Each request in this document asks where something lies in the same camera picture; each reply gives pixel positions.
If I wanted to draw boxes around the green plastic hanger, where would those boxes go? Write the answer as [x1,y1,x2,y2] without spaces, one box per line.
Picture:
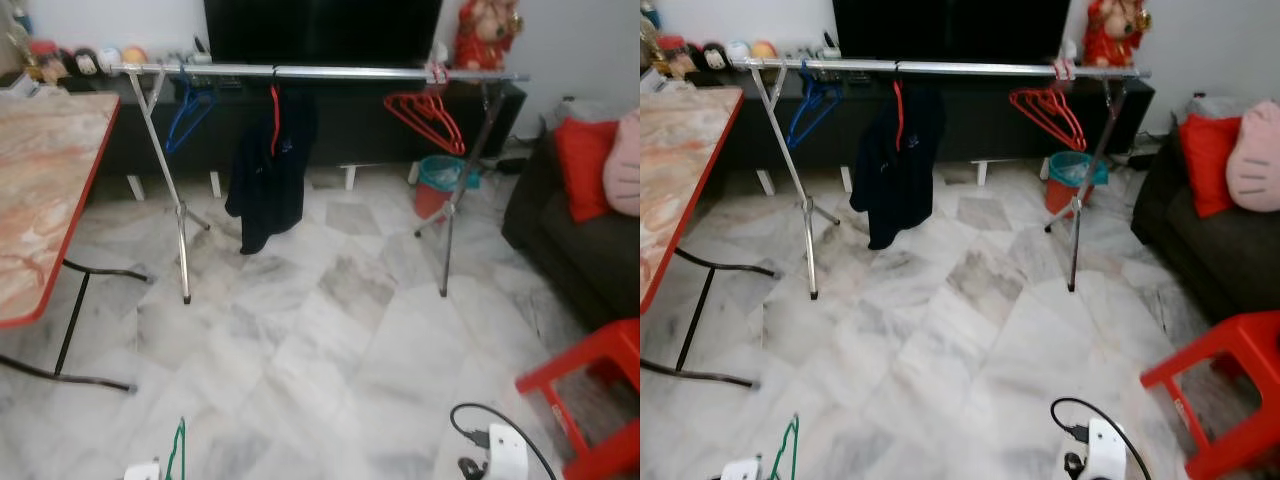
[163,417,188,480]
[768,412,801,480]

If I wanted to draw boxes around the red plastic hanger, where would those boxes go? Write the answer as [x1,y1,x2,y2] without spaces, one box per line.
[1008,58,1085,147]
[1010,60,1091,153]
[385,64,468,157]
[383,62,461,151]

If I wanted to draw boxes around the black and red hanger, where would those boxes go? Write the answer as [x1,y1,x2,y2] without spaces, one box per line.
[268,68,283,159]
[892,62,907,151]

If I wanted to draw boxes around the blue plastic hanger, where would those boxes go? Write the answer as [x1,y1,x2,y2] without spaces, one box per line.
[785,62,843,151]
[163,68,219,156]

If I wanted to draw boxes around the red plastic stool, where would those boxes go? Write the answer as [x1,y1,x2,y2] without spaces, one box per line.
[1140,310,1280,480]
[515,318,641,480]

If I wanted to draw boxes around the dark brown sofa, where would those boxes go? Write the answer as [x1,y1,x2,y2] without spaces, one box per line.
[500,125,641,331]
[1130,125,1280,326]

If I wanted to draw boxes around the orange bin with teal bag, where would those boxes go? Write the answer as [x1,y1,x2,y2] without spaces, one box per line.
[413,155,479,221]
[1045,150,1109,216]

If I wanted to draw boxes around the red cushion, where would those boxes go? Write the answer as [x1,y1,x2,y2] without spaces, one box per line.
[555,117,626,223]
[1178,112,1246,219]

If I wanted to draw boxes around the navy blue shirt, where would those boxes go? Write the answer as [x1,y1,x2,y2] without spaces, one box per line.
[850,82,946,251]
[225,90,319,256]

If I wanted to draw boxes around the pink cat face cushion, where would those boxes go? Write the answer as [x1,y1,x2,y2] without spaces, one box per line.
[1225,98,1280,213]
[602,110,641,204]

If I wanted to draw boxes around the pink marble top table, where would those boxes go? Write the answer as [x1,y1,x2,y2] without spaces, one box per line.
[0,92,151,393]
[640,85,781,389]

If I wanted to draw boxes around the black television console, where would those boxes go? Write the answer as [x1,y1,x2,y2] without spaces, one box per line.
[700,60,1156,196]
[60,65,526,201]

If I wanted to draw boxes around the lace covered side table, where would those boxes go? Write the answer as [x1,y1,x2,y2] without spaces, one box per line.
[1180,92,1251,126]
[540,95,611,136]

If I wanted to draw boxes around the silver metal clothes rack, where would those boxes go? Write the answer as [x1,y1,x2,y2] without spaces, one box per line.
[730,57,1153,299]
[110,62,531,304]

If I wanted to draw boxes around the red robed figurine statue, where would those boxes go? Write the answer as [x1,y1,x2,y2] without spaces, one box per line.
[1082,0,1153,68]
[452,0,523,71]

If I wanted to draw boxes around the black flat television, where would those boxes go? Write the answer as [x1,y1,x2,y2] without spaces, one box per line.
[203,0,444,68]
[832,0,1073,64]

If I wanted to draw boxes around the red lid jar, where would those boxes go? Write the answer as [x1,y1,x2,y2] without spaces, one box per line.
[655,35,696,79]
[28,38,66,83]

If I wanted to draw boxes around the gold trophy blue globe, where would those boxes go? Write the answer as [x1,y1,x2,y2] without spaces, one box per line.
[5,0,36,76]
[640,0,666,71]

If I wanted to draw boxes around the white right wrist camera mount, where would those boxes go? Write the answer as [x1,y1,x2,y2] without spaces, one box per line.
[483,423,529,480]
[1085,418,1131,480]

